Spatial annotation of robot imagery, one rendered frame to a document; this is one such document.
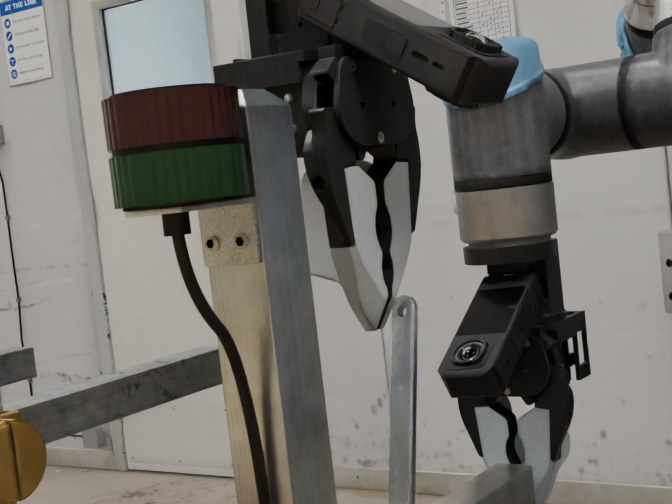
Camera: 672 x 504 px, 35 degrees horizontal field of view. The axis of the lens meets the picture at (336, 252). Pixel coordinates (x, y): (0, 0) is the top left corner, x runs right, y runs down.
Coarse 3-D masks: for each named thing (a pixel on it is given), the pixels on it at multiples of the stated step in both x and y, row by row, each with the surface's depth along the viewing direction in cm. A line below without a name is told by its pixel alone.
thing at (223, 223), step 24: (168, 144) 45; (192, 144) 45; (216, 144) 46; (168, 216) 47; (216, 216) 50; (240, 216) 50; (216, 240) 50; (240, 240) 49; (216, 264) 51; (240, 264) 50; (192, 288) 48; (240, 360) 50; (240, 384) 50; (264, 480) 50
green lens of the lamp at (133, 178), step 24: (240, 144) 47; (120, 168) 46; (144, 168) 45; (168, 168) 45; (192, 168) 45; (216, 168) 45; (240, 168) 47; (120, 192) 46; (144, 192) 45; (168, 192) 45; (192, 192) 45; (216, 192) 45; (240, 192) 46
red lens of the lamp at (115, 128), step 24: (120, 96) 45; (144, 96) 45; (168, 96) 45; (192, 96) 45; (216, 96) 46; (120, 120) 45; (144, 120) 45; (168, 120) 45; (192, 120) 45; (216, 120) 45; (240, 120) 47; (120, 144) 45; (144, 144) 45
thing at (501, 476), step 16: (496, 464) 82; (512, 464) 82; (480, 480) 79; (496, 480) 78; (512, 480) 78; (528, 480) 80; (448, 496) 76; (464, 496) 75; (480, 496) 75; (496, 496) 76; (512, 496) 78; (528, 496) 80
